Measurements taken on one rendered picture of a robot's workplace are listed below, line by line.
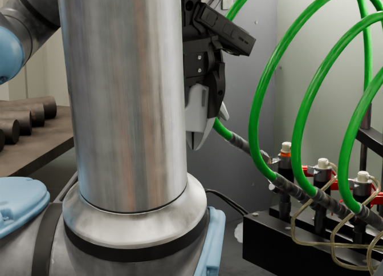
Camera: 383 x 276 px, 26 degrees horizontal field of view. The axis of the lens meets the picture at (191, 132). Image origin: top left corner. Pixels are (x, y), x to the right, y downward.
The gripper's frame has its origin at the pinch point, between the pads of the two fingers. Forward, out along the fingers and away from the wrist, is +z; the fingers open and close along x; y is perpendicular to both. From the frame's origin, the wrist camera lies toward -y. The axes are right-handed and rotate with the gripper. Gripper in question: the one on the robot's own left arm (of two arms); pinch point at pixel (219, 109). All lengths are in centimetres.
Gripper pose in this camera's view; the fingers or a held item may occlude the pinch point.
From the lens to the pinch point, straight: 124.6
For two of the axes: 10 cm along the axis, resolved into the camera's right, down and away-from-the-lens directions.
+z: 6.9, 6.3, 3.7
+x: 4.5, 0.4, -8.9
